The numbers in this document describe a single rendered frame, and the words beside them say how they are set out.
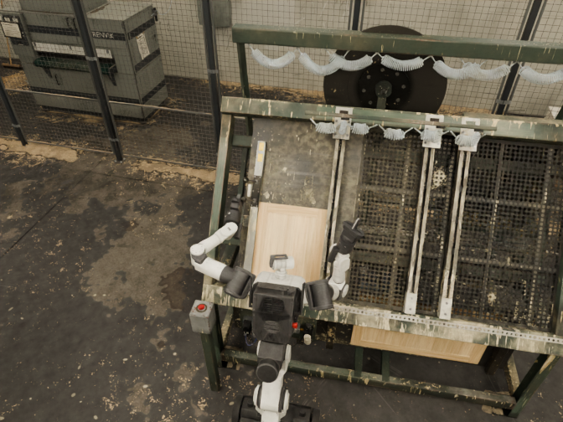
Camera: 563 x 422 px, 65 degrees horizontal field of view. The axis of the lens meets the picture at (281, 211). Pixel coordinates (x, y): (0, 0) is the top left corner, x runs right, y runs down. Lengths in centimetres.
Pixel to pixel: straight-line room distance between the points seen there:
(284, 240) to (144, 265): 196
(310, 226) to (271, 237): 26
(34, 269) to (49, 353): 103
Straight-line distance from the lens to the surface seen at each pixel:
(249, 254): 282
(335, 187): 275
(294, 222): 278
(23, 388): 397
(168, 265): 437
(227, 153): 286
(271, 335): 230
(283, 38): 297
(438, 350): 344
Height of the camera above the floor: 307
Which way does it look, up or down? 40 degrees down
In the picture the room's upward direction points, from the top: straight up
